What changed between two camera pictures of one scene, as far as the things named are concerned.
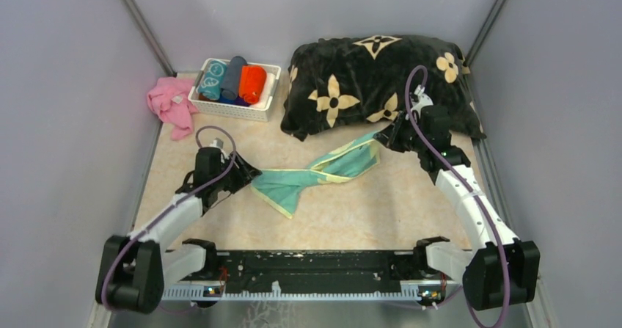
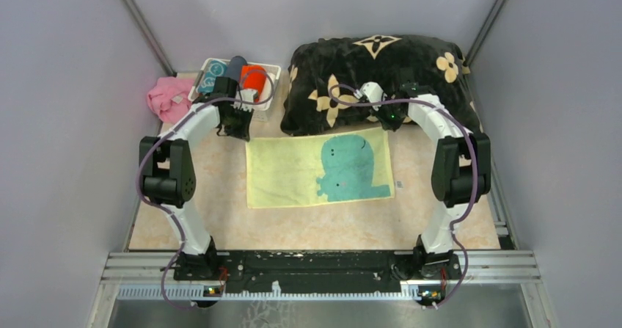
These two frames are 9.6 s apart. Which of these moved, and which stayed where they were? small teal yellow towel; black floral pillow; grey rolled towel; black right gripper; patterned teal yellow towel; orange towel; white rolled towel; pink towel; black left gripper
Moved: small teal yellow towel; black left gripper; black right gripper
Stayed: black floral pillow; pink towel; white rolled towel; grey rolled towel; patterned teal yellow towel; orange towel
